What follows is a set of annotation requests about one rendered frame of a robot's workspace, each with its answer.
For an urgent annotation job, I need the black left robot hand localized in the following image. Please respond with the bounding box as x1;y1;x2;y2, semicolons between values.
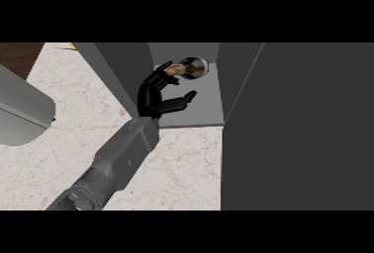
136;60;199;120

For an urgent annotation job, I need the dark grey cabinet door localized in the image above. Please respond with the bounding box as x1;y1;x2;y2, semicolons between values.
219;42;374;211

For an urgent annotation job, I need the pale grey rounded appliance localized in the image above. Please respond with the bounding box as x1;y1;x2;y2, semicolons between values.
0;63;58;147

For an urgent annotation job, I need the dark brown wooden panel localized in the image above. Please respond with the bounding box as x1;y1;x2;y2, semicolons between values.
0;42;48;81

